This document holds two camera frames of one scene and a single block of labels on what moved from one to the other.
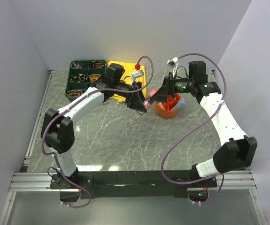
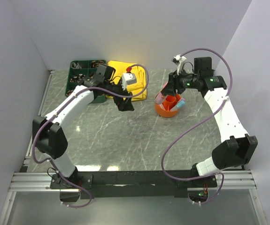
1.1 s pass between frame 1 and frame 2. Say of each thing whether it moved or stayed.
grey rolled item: stayed
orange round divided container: stayed
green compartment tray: stayed
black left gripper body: moved
